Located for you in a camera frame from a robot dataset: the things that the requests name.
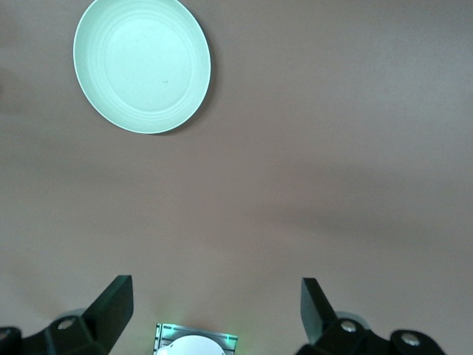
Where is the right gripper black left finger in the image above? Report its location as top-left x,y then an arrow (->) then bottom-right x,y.
0,274 -> 135,355

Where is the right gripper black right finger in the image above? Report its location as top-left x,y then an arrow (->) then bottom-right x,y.
297,277 -> 444,355

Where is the brown table cloth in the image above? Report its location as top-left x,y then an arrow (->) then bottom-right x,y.
0,0 -> 473,355

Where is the pale green round plate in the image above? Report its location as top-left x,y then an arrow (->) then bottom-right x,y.
72,0 -> 212,135

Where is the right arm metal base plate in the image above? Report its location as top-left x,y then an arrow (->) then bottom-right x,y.
152,322 -> 239,355

